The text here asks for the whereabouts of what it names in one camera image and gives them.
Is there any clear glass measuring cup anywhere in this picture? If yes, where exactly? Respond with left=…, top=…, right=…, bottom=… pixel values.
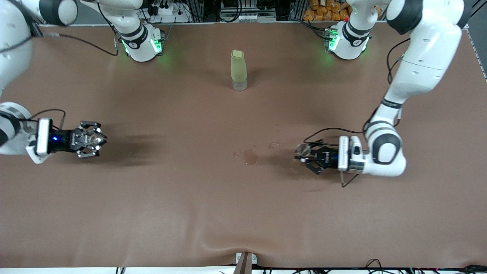
left=84, top=127, right=104, bottom=148

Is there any steel double-cone jigger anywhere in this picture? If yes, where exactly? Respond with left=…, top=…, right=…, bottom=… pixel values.
left=295, top=143, right=312, bottom=161

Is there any brown liquid puddle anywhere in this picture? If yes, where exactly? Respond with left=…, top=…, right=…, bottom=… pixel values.
left=243, top=148, right=259, bottom=166

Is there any brown table mat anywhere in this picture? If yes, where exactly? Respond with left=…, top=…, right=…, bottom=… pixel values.
left=0, top=21, right=487, bottom=269

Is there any tall olive green bottle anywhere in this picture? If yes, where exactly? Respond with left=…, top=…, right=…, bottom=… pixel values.
left=231, top=49, right=248, bottom=92

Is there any orange packaged goods pile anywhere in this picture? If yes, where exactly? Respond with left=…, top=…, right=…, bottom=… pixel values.
left=303, top=0, right=352, bottom=22

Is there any white power strip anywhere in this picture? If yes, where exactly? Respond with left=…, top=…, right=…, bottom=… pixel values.
left=146, top=0, right=191, bottom=23

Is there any grey electronics box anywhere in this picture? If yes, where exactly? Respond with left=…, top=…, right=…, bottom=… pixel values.
left=220, top=0, right=277, bottom=22

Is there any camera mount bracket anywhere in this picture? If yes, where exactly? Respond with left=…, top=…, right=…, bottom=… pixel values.
left=233, top=252, right=258, bottom=274

